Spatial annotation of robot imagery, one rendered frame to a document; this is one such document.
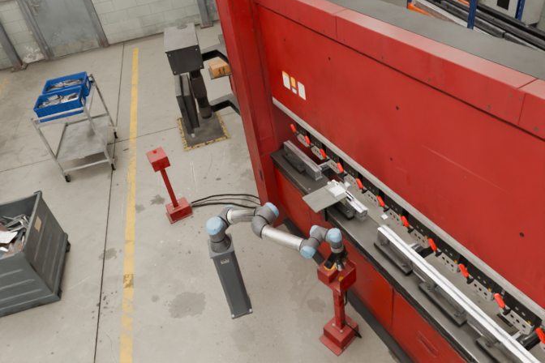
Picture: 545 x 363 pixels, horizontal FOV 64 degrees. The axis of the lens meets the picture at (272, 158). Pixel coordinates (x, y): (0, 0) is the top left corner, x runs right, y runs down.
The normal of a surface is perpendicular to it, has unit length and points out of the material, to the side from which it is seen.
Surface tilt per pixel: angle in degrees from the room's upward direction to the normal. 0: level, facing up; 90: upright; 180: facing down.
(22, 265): 90
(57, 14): 90
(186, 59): 90
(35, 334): 0
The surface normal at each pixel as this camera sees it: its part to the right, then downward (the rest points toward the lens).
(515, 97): -0.87, 0.39
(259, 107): 0.47, 0.48
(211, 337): -0.14, -0.79
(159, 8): 0.24, 0.56
